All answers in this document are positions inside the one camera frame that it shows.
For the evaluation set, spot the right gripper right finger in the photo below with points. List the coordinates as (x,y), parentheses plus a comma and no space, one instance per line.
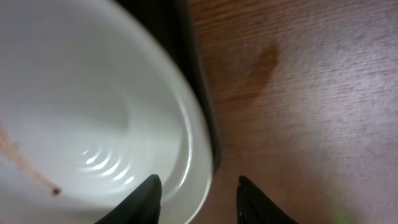
(255,207)

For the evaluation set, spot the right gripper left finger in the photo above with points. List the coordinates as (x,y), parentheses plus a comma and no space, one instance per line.
(142,206)

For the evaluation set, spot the white plate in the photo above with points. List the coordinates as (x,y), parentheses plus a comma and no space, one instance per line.
(91,106)

